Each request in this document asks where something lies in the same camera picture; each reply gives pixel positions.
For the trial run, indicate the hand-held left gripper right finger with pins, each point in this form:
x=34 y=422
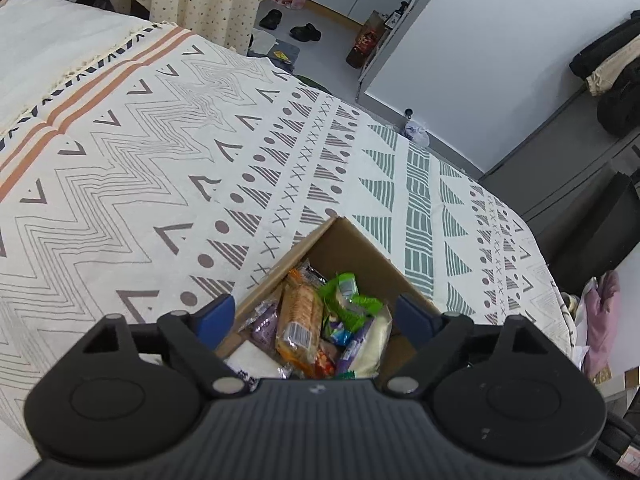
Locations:
x=417 y=320

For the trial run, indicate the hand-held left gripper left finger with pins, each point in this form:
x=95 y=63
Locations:
x=215 y=316

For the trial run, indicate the clear purple-print snack packet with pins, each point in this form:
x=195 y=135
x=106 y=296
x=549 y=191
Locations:
x=375 y=345

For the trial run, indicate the purple snack packet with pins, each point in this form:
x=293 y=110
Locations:
x=265 y=327

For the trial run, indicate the black white snack packet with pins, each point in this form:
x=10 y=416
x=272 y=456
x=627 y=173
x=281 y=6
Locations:
x=252 y=360

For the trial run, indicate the yellow green snack packet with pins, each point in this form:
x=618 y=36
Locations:
x=346 y=287

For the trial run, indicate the teal blue snack packet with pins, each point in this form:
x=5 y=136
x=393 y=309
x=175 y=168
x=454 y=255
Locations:
x=340 y=335

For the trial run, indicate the brown cardboard box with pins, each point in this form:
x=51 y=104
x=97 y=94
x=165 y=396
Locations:
x=350 y=245

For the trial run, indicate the white crumpled cloth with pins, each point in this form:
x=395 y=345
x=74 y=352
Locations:
x=575 y=317

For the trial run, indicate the patterned woven blanket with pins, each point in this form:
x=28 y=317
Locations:
x=125 y=160

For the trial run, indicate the pink cloth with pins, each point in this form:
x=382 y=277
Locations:
x=602 y=315

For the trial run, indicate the white plastic bag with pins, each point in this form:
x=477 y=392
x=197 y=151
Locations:
x=415 y=132

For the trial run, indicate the black flat panel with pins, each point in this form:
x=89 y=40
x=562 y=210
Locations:
x=595 y=230

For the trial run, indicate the small grey floor mat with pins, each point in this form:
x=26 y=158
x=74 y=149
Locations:
x=284 y=52

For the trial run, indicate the brown bottle on floor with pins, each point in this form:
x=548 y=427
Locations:
x=365 y=42

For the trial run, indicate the black hanging bag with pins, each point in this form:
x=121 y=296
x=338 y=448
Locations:
x=620 y=110

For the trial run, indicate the black shoe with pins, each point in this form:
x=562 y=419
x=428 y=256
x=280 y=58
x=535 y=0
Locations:
x=271 y=19
x=306 y=32

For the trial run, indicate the black spray bottle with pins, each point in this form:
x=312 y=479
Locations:
x=397 y=15

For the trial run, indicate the cream hanging garment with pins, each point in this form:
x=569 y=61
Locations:
x=610 y=67

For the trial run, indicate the black hanging coat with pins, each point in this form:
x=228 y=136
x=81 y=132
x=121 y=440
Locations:
x=595 y=55

